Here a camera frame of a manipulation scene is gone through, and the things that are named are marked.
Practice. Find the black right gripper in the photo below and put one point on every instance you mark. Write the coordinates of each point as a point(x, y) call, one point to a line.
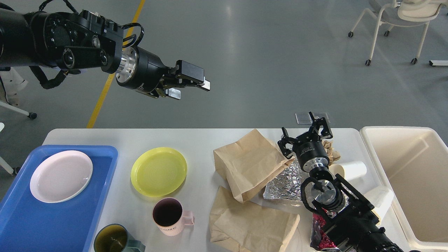
point(311, 155)

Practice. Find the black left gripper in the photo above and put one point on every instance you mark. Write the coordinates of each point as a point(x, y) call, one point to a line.
point(144, 72)

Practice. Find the pink mug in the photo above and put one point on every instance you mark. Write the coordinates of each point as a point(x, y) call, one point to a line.
point(170, 216)

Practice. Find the teal green mug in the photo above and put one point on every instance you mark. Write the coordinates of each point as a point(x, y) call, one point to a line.
point(116, 238)

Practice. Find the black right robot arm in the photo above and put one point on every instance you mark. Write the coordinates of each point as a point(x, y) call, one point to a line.
point(350, 220)

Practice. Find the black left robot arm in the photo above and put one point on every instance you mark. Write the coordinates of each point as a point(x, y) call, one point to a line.
point(55, 45)

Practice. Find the metal floor socket plate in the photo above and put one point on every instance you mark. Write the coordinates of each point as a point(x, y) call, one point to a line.
point(306, 119)

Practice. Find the crumpled brown paper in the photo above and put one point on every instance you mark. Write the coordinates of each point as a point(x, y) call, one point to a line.
point(332, 154)

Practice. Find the crumpled aluminium foil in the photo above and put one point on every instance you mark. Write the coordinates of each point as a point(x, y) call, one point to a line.
point(285, 188)

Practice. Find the upper white paper cup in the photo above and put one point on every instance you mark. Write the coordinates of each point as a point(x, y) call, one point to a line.
point(349, 170)

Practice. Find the white paper cup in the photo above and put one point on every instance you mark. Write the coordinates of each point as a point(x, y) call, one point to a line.
point(349, 170)
point(381, 197)

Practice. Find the upper brown paper bag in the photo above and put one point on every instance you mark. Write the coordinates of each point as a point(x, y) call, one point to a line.
point(249, 164)

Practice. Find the brown paper bag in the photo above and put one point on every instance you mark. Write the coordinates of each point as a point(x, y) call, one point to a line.
point(249, 227)
point(249, 164)

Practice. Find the yellow plastic plate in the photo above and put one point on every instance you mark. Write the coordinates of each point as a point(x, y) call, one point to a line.
point(158, 172)

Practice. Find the lower white paper cup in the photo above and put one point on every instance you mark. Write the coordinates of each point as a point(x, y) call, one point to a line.
point(381, 197)

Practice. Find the lower brown paper bag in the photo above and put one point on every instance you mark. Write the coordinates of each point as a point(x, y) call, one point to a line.
point(249, 227)

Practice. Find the red foil snack wrapper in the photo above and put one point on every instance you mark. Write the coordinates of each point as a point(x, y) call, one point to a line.
point(318, 238)

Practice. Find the beige plastic bin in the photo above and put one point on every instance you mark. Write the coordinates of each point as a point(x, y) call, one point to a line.
point(412, 162)

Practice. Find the white bar on floor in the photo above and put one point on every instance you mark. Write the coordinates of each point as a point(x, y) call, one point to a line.
point(438, 63)

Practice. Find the pink plate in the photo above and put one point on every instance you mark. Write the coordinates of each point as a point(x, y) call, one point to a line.
point(61, 176)

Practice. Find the white chair leg with caster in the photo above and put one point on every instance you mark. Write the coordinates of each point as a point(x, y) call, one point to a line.
point(18, 110)

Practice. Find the white rolling chair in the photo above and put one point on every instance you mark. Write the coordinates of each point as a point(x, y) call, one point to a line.
point(400, 13)

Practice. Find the white polka-dot cloth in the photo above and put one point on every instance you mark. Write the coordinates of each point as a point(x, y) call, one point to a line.
point(11, 84)

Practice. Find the blue plastic tray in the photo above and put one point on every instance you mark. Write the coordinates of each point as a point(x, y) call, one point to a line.
point(28, 225)

